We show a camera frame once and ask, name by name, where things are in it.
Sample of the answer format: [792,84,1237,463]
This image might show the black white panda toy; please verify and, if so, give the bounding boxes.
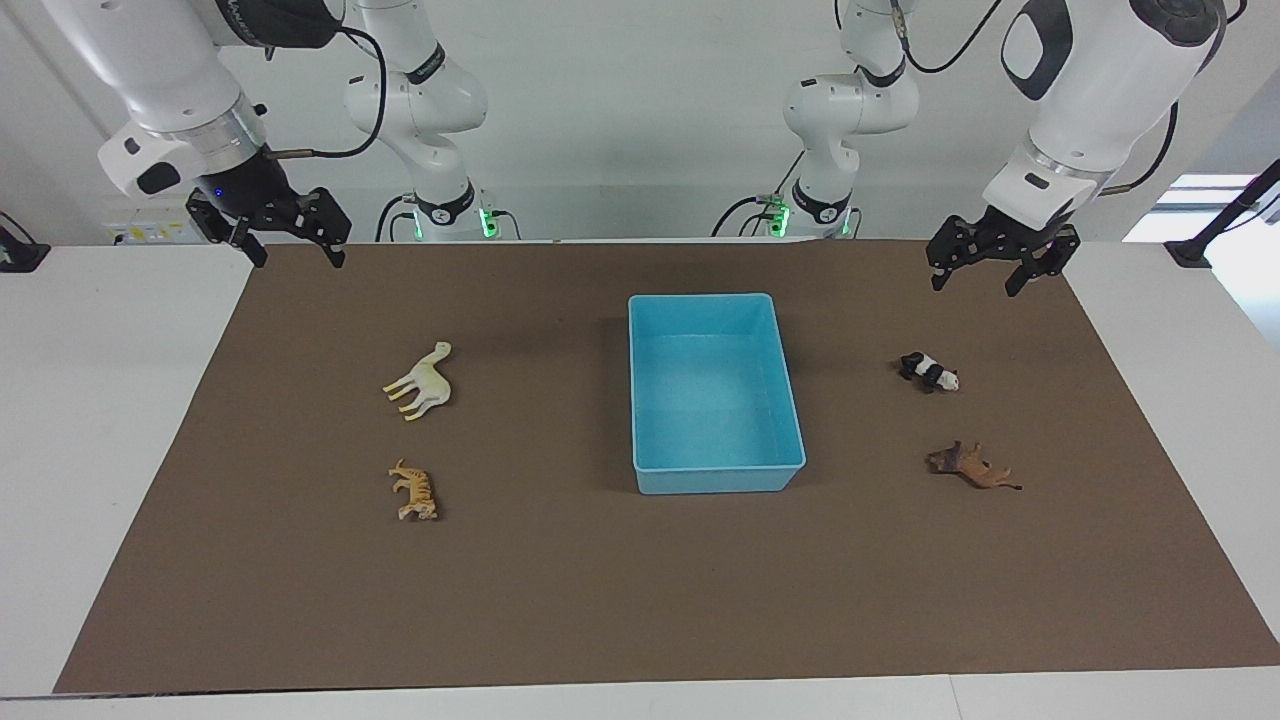
[898,351,961,394]

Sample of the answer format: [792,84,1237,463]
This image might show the cream camel toy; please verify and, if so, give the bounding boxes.
[382,341,453,422]

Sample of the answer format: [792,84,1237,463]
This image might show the brown animal toy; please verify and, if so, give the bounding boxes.
[925,440,1023,492]

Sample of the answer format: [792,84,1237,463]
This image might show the orange striped tiger toy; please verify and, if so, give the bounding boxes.
[388,459,440,522]

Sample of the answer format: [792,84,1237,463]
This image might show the blue plastic storage box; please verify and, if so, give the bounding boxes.
[627,292,808,496]

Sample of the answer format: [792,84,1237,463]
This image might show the bright window pane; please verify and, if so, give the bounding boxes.
[1122,173,1259,243]

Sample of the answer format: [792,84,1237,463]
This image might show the black table clamp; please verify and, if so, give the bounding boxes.
[0,212,51,273]

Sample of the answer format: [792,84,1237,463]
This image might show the brown table mat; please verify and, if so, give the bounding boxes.
[53,238,1280,694]

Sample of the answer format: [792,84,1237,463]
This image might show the black base cable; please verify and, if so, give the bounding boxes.
[710,150,806,239]
[374,193,416,242]

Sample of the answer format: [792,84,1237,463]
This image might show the white wall socket box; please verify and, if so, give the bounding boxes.
[105,205,201,246]

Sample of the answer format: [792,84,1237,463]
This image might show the black camera stand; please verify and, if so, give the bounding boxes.
[1165,158,1280,269]

